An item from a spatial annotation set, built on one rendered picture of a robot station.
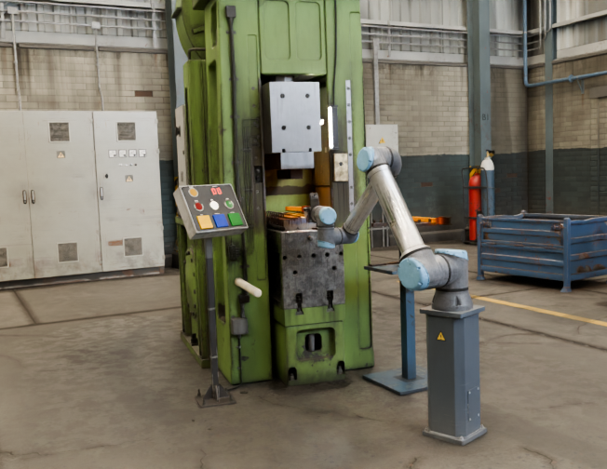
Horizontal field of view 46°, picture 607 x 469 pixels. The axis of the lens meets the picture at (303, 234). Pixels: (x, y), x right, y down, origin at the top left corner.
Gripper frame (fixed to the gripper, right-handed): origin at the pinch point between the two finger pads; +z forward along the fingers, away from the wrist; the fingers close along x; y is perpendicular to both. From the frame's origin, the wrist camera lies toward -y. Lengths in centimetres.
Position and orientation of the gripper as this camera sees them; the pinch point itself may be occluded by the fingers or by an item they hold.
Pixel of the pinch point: (306, 207)
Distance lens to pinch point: 403.4
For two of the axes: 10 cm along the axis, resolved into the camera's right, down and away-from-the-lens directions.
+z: -3.0, -0.9, 9.5
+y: 0.4, 9.9, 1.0
